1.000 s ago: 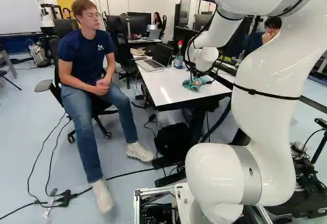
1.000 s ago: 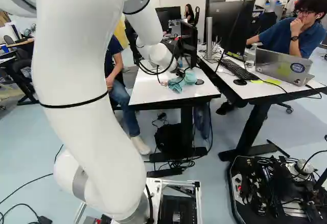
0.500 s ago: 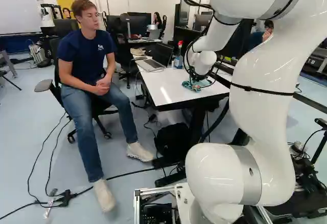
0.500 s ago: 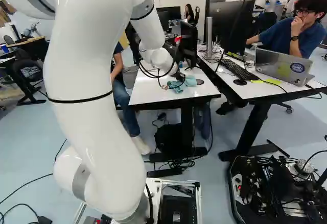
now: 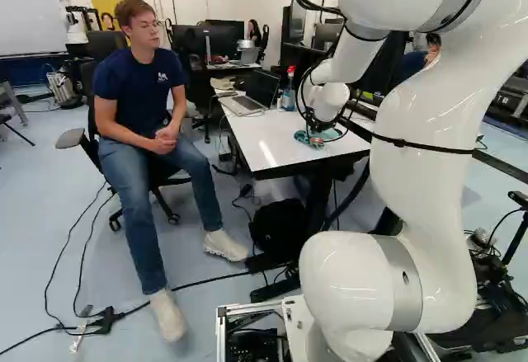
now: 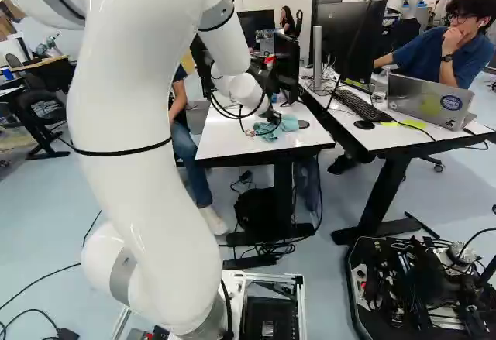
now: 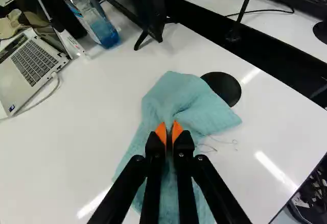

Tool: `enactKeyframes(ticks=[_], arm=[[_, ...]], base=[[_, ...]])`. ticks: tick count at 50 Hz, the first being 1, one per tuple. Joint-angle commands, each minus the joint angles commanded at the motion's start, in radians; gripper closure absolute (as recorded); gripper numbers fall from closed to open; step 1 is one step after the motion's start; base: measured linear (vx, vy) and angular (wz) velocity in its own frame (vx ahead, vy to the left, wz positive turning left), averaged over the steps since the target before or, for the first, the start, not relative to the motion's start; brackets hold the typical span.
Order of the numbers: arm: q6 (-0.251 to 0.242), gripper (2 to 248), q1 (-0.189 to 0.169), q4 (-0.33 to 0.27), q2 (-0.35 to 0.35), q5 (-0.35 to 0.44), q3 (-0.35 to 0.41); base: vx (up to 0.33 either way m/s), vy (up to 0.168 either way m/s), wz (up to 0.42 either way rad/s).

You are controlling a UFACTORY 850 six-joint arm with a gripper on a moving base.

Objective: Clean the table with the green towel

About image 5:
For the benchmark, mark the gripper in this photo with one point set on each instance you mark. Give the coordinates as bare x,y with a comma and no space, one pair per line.
324,125

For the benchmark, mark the green towel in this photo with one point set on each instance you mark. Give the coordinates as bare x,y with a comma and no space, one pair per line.
330,135

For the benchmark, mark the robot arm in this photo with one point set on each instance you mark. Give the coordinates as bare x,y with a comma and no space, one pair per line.
429,139

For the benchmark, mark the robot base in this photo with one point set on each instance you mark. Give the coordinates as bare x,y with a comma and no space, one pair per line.
264,337

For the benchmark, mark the white table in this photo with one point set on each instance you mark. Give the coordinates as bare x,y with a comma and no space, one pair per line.
272,143

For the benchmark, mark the spray bottle with red top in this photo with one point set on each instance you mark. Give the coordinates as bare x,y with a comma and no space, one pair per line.
290,90

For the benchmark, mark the black laptop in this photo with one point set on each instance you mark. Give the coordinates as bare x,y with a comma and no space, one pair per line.
260,90

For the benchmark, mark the black backpack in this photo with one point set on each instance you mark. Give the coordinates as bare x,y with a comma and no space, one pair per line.
280,226

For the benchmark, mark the beige cloth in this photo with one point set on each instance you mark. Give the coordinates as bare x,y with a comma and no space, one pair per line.
222,83

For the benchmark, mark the person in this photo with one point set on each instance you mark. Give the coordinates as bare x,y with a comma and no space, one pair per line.
140,90

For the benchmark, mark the black office chair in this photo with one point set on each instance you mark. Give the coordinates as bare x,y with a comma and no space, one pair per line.
88,147

